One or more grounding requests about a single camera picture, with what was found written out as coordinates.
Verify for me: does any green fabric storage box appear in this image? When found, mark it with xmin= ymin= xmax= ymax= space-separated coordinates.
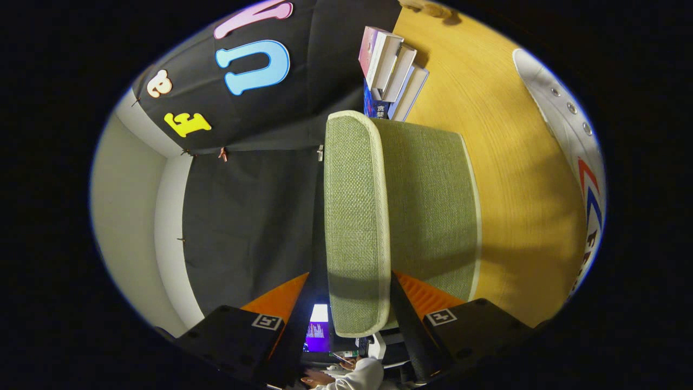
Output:
xmin=324 ymin=110 xmax=482 ymax=337

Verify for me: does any white cover book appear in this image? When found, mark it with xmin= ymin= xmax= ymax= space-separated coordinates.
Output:
xmin=382 ymin=43 xmax=417 ymax=102

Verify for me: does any pink cover book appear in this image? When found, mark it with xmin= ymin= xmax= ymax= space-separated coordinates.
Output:
xmin=358 ymin=26 xmax=404 ymax=90

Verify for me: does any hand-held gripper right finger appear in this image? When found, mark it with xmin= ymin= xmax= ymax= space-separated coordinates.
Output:
xmin=390 ymin=271 xmax=534 ymax=382

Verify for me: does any white striped canvas shoe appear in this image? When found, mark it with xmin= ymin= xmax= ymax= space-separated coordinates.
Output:
xmin=512 ymin=48 xmax=607 ymax=304

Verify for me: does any brown plush toy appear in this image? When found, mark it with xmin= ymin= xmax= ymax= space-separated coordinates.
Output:
xmin=398 ymin=0 xmax=461 ymax=25

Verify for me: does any computer monitor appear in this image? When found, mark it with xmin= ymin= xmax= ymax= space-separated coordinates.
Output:
xmin=304 ymin=303 xmax=331 ymax=353

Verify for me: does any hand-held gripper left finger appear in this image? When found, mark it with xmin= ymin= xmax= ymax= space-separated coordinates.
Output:
xmin=176 ymin=272 xmax=312 ymax=388

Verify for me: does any blue cover book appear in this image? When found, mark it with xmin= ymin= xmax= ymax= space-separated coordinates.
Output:
xmin=364 ymin=81 xmax=391 ymax=119

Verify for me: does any grey-blue cover book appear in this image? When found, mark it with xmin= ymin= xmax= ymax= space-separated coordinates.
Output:
xmin=390 ymin=65 xmax=429 ymax=122

